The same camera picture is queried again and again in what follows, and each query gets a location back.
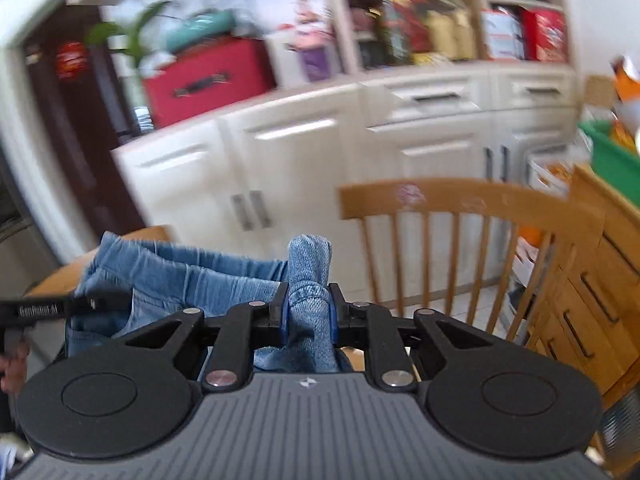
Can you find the green plastic bin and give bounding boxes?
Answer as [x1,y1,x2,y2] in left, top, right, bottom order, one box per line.
[578,119,640,206]

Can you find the white cabinet with drawers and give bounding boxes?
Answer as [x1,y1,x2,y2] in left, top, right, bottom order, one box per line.
[114,0,577,300]

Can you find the wooden chair with sticker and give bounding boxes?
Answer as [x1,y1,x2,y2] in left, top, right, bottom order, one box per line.
[337,178,604,333]

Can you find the blue denim jeans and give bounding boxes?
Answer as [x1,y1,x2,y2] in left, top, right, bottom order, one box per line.
[65,232,352,373]

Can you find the person's left hand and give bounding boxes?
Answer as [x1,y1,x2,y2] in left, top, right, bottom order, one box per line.
[0,338,30,394]

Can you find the green potted plant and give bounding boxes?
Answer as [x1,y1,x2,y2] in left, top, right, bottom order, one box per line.
[85,0,172,76]

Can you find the red storage box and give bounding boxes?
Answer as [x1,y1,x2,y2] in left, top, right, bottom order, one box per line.
[143,38,276,129]

